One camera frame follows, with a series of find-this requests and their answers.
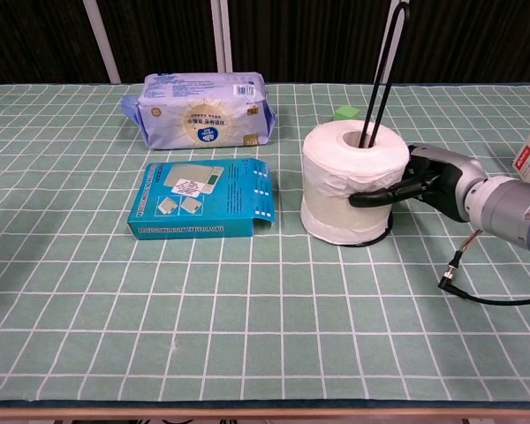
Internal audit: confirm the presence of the white vertical frame post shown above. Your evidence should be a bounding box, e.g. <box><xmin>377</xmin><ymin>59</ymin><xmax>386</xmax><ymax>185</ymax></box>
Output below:
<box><xmin>373</xmin><ymin>0</ymin><xmax>414</xmax><ymax>84</ymax></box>
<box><xmin>81</xmin><ymin>0</ymin><xmax>123</xmax><ymax>85</ymax></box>
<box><xmin>209</xmin><ymin>0</ymin><xmax>235</xmax><ymax>74</ymax></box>

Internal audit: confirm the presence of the white toilet paper roll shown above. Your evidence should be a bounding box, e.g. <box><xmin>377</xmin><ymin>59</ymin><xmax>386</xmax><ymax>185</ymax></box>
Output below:
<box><xmin>300</xmin><ymin>118</ymin><xmax>410</xmax><ymax>244</ymax></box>

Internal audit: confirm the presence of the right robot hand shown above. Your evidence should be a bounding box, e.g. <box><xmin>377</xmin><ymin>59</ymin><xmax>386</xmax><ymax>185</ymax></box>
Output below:
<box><xmin>347</xmin><ymin>143</ymin><xmax>490</xmax><ymax>223</ymax></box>

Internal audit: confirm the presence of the black wire roll holder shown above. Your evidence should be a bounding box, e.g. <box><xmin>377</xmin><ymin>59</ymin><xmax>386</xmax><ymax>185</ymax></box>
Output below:
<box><xmin>335</xmin><ymin>1</ymin><xmax>411</xmax><ymax>248</ymax></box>

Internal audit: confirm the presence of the green cube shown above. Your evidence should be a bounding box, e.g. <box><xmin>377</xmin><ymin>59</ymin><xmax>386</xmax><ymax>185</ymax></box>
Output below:
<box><xmin>333</xmin><ymin>105</ymin><xmax>362</xmax><ymax>122</ymax></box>

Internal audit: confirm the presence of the black cable with plug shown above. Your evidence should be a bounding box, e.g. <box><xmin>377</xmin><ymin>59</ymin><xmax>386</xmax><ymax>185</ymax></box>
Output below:
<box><xmin>438</xmin><ymin>228</ymin><xmax>530</xmax><ymax>307</ymax></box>

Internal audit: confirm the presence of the green grid tablecloth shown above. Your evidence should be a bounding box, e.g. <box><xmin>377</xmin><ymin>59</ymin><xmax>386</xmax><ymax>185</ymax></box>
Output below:
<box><xmin>0</xmin><ymin>81</ymin><xmax>530</xmax><ymax>404</ymax></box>

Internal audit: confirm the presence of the purple tissue pack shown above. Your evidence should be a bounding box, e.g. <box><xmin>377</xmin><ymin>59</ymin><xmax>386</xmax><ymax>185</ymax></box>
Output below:
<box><xmin>121</xmin><ymin>71</ymin><xmax>277</xmax><ymax>151</ymax></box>

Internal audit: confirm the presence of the blue kitchen scale box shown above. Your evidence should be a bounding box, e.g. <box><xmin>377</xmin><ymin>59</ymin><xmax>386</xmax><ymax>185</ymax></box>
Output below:
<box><xmin>126</xmin><ymin>157</ymin><xmax>278</xmax><ymax>240</ymax></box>

